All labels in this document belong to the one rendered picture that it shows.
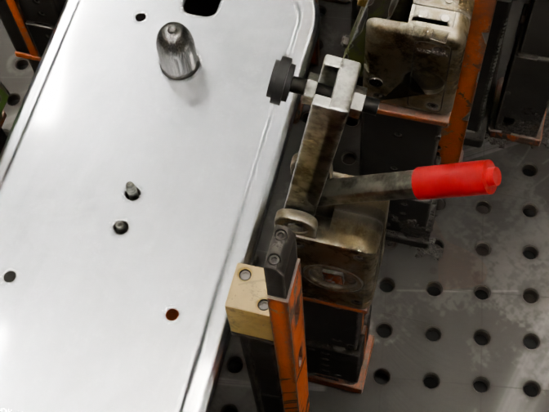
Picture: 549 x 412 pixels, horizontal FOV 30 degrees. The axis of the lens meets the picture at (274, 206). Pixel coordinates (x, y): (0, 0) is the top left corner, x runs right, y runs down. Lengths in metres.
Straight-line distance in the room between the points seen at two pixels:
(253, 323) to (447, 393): 0.39
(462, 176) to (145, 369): 0.27
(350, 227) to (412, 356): 0.36
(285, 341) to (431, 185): 0.14
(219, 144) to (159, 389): 0.20
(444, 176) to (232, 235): 0.20
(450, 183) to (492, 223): 0.48
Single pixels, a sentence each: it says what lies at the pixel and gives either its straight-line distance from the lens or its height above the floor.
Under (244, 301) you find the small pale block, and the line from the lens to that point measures 0.70.
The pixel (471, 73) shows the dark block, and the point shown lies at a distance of 0.95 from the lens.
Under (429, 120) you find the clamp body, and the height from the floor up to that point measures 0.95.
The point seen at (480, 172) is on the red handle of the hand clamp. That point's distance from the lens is 0.64.
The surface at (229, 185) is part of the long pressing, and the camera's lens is 0.81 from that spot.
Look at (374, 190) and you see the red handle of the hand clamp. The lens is 0.69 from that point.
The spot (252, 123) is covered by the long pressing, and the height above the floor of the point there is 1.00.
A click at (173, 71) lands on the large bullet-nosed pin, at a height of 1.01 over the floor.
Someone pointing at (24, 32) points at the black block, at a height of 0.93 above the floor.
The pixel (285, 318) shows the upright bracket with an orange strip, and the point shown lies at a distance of 0.62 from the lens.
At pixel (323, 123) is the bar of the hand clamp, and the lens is 0.60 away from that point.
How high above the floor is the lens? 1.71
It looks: 64 degrees down
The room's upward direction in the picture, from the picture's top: 6 degrees counter-clockwise
